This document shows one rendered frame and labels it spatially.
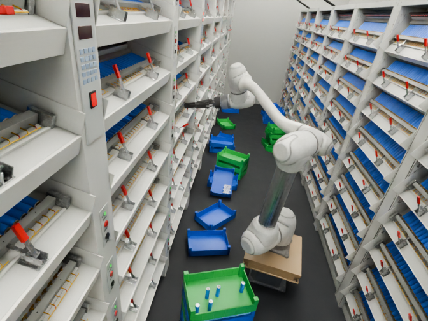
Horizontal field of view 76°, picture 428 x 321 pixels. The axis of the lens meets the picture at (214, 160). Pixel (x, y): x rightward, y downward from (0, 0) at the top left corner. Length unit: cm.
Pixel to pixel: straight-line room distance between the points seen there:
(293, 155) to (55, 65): 95
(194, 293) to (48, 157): 103
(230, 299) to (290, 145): 75
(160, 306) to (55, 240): 127
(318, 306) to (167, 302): 94
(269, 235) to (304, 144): 55
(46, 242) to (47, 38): 38
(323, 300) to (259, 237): 72
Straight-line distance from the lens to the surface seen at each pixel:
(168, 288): 192
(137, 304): 146
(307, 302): 204
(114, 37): 74
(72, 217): 69
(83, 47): 59
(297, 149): 123
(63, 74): 58
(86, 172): 65
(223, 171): 279
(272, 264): 177
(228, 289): 144
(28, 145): 56
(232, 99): 170
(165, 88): 125
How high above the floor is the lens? 155
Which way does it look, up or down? 29 degrees down
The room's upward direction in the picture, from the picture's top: 7 degrees clockwise
